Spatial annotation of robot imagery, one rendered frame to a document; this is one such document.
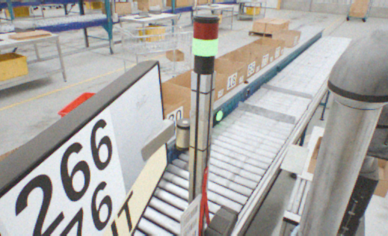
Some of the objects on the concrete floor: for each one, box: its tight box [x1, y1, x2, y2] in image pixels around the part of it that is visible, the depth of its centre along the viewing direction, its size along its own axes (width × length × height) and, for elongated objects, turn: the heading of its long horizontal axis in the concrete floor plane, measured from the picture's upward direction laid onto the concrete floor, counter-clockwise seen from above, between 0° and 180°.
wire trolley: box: [113, 25, 194, 81], centre depth 432 cm, size 107×56×103 cm, turn 121°
